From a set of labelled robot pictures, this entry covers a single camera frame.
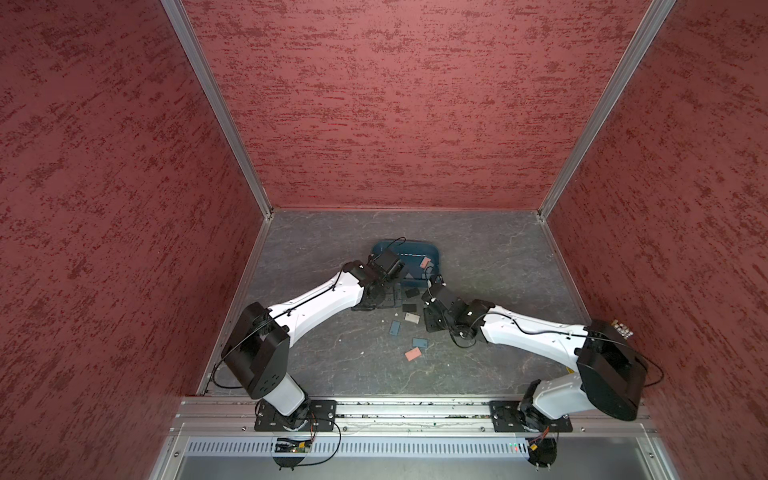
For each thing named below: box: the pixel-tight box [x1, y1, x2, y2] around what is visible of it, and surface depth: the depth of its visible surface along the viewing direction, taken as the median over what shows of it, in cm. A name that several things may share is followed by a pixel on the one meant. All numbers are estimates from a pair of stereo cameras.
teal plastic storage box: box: [372, 239, 440, 287], surface depth 108 cm
